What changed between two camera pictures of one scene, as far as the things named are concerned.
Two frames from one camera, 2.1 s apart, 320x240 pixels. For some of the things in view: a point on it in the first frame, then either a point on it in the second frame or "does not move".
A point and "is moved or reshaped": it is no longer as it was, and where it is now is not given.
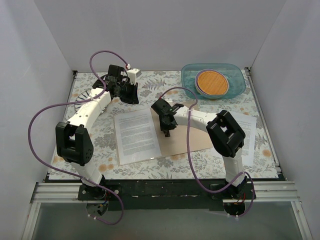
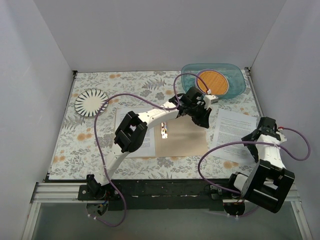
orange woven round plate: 210,82 does not move
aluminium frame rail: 56,192 does not move
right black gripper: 165,124 → 253,139
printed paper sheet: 136,137 is moved or reshaped
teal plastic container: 189,72 does not move
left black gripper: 130,93 → 198,113
